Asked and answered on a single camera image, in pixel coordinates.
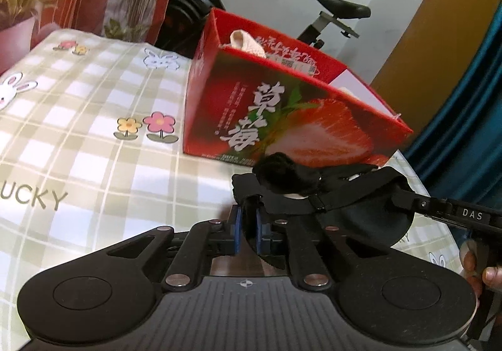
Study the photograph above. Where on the teal curtain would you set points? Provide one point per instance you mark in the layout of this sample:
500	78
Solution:
458	154

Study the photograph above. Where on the checked bunny tablecloth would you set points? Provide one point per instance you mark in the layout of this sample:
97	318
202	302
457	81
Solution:
68	184

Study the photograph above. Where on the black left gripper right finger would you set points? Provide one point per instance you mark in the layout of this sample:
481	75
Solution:
291	242

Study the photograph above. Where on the black eye mask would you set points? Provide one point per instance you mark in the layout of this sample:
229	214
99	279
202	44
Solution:
357	197

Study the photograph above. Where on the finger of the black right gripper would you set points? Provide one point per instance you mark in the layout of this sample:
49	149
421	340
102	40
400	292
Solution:
448	211

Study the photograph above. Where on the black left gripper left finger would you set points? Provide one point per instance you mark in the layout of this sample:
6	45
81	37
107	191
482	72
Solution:
191	253

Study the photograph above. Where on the beige rolled towel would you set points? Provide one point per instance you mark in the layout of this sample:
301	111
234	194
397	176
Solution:
244	41

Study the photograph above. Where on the wooden door panel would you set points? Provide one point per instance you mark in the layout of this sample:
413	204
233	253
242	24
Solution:
432	56

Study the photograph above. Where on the red strawberry cardboard box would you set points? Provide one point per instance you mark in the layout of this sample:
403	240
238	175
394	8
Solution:
298	101

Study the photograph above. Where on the person's right hand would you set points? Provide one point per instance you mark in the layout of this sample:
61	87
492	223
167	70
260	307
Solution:
489	278

